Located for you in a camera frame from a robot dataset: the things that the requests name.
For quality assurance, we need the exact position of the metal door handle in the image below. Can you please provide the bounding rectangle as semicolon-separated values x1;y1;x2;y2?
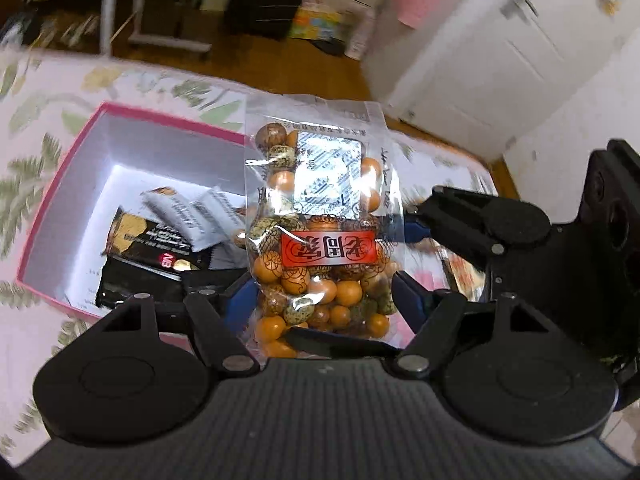
501;0;539;19

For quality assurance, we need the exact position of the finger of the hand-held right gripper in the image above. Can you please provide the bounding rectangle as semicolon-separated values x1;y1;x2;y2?
401;185;552;272

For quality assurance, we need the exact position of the pink cardboard box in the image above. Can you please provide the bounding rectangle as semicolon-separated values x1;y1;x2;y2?
16;101;251;322

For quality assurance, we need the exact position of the plain black snack packet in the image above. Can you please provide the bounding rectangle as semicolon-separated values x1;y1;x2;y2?
96;254;242;311

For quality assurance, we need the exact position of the black and gold cracker packet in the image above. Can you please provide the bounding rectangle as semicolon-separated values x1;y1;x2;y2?
106;206;212;282

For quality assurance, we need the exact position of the clear nut bag red label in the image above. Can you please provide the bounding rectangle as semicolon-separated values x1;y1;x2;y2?
244;94;407;358

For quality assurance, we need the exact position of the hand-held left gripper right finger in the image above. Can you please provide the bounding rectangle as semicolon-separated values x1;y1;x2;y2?
391;270;557;377

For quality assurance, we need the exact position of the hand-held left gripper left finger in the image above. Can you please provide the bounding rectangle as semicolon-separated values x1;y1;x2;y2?
90;274;261;377

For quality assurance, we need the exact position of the colourful cardboard box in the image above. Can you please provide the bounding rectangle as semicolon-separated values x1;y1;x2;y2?
289;0;347;44

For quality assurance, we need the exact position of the white metal rack frame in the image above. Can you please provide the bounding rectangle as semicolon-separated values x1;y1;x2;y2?
99;0;214;59

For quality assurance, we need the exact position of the silver snack packet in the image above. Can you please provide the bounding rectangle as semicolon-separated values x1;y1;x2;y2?
141;186;202;242
191;186;247;254

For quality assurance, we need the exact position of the white door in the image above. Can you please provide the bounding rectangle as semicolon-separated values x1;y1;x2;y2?
390;0;626;162

